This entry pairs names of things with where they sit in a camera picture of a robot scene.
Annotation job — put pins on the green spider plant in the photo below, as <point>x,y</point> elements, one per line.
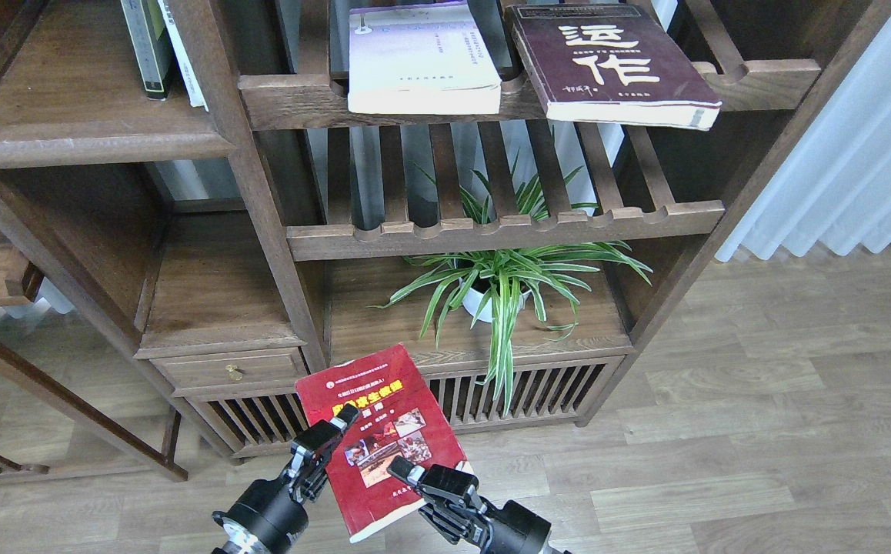
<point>555,267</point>

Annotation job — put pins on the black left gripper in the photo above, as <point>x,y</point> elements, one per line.
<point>269,516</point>

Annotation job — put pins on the white upright book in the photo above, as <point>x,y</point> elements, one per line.
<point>192,87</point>

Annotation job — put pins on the maroon book with white characters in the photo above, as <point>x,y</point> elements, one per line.
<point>610,63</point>

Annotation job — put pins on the white sheer curtain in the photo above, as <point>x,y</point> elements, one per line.
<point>835,188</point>

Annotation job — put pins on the white plant pot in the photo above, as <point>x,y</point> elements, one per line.
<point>478,301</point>

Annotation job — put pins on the red paperback book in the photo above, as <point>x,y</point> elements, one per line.
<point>399,416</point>

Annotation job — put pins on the right slatted cabinet door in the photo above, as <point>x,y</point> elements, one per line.
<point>542,394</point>

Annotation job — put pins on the slatted cabinet door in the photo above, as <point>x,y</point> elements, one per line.
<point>542,394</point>
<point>255,423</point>

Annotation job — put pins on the dark wooden bookshelf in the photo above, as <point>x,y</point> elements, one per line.
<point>272,220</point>

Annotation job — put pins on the wooden side furniture frame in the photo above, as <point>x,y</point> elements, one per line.
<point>20,281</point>

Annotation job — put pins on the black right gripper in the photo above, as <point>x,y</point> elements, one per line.
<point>454,507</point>

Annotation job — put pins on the dark green upright book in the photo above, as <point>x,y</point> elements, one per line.
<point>152,44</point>

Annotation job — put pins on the left slatted cabinet door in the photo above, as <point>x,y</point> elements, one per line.
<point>255,423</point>

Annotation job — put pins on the small wooden drawer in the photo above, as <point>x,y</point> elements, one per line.
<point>253,368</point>

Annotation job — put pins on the lavender white paperback book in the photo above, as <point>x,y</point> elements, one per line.
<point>425,59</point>

